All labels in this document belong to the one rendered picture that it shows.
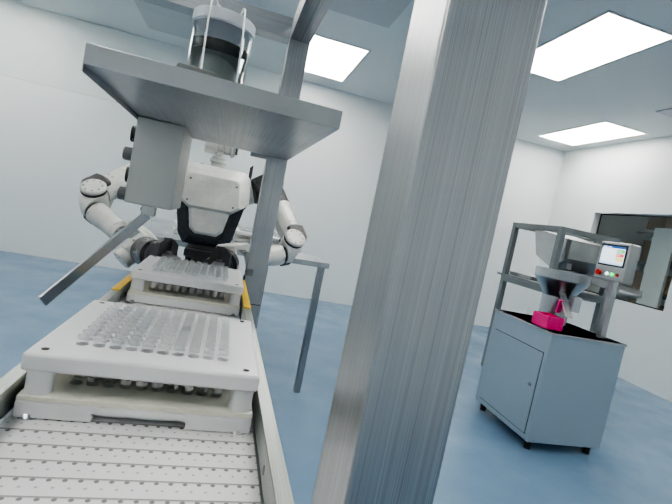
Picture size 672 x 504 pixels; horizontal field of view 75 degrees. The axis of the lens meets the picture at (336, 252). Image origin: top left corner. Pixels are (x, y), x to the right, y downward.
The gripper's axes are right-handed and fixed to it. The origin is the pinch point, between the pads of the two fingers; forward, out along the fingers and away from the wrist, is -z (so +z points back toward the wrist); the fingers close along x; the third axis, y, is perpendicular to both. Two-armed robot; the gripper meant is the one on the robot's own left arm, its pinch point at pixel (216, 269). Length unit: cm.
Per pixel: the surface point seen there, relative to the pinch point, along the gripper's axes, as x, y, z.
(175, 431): 7, -9, -77
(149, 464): 7, -8, -84
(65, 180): -7, 257, 454
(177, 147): -29.4, 11.3, -18.0
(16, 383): 4, 8, -78
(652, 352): 52, -440, 312
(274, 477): 4, -20, -89
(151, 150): -27.4, 16.7, -18.7
